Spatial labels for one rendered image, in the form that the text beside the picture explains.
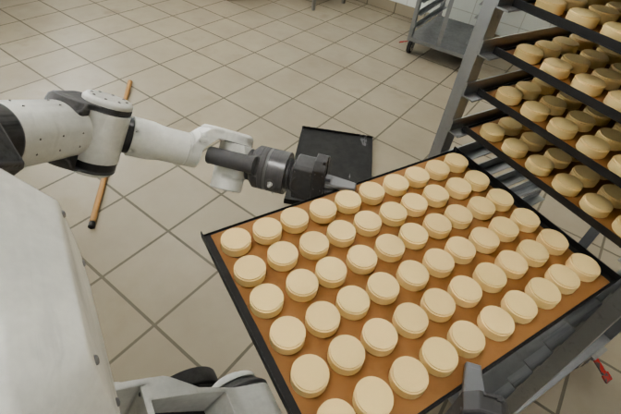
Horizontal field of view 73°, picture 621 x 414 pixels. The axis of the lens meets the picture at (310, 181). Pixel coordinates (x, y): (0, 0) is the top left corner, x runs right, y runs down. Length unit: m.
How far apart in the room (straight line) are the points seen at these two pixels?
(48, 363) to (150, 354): 1.23
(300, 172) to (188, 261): 1.00
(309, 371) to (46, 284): 0.34
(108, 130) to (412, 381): 0.58
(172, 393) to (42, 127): 0.45
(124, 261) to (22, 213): 1.37
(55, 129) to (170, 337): 1.03
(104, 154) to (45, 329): 0.45
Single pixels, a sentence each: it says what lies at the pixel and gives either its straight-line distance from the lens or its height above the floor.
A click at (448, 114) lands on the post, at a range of 0.97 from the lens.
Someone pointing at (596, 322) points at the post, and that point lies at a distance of 0.94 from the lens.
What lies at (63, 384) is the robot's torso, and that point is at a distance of 0.34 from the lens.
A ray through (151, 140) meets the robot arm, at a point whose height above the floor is 0.90.
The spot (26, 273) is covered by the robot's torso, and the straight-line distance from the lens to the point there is 0.37.
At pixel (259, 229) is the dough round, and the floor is 0.82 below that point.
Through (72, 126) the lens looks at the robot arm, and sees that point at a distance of 0.70.
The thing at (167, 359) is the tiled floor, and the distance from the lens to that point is 1.53.
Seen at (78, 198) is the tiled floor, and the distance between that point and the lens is 2.09.
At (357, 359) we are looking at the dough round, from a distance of 0.61.
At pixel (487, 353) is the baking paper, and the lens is 0.70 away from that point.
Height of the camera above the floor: 1.36
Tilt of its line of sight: 41 degrees down
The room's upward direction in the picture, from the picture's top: 7 degrees clockwise
